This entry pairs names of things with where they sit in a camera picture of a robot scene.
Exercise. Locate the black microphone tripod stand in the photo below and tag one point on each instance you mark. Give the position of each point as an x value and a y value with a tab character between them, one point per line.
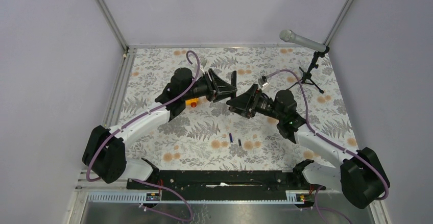
306	75

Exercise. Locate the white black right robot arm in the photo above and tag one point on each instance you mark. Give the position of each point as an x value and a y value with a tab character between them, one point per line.
358	175

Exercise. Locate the white slotted cable duct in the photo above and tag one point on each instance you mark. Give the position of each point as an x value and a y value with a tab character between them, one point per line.
155	197

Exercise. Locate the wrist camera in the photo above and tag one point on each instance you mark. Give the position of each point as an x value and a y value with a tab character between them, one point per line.
203	62
263	83

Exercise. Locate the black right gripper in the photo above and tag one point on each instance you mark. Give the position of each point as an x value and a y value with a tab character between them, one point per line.
243	102

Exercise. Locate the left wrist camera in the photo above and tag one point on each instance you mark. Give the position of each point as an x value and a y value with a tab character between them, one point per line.
203	62

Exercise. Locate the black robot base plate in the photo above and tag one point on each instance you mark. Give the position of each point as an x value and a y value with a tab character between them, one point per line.
246	182

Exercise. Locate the floral patterned table mat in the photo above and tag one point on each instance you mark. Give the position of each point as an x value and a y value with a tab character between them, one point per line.
198	139

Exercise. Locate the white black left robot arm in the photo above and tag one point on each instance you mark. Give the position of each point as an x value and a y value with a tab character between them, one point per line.
105	153

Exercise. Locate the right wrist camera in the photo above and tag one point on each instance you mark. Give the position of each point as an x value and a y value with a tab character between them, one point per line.
263	83

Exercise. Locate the yellow red toy car block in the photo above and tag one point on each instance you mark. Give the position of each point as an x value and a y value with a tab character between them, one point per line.
192	102

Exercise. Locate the grey microphone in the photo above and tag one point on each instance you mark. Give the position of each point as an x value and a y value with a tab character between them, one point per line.
290	36

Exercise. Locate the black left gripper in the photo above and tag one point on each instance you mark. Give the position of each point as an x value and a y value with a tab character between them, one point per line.
223	89

